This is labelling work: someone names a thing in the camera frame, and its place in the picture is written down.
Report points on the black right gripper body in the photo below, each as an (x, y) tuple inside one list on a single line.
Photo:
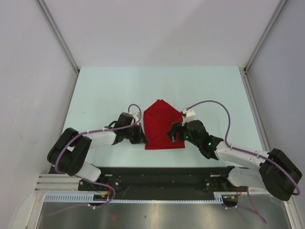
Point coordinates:
[(184, 134)]

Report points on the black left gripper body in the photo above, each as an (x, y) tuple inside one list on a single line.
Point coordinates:
[(131, 131)]

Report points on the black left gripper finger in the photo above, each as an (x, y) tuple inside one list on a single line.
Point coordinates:
[(141, 133), (138, 140)]

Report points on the red cloth napkin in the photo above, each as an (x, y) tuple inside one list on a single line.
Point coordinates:
[(157, 121)]

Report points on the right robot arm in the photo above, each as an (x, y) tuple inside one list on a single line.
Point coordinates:
[(269, 170)]

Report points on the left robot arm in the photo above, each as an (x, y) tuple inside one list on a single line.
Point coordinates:
[(68, 155)]

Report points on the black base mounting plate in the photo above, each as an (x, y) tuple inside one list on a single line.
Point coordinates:
[(124, 180)]

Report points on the aluminium front rail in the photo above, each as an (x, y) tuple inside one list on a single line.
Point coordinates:
[(56, 183)]

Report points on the left aluminium frame post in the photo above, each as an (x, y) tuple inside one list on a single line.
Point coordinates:
[(57, 34)]

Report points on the aluminium frame post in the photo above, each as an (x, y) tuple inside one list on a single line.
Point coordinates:
[(57, 34), (266, 33)]

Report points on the right aluminium frame post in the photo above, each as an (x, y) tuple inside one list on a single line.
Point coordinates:
[(266, 33)]

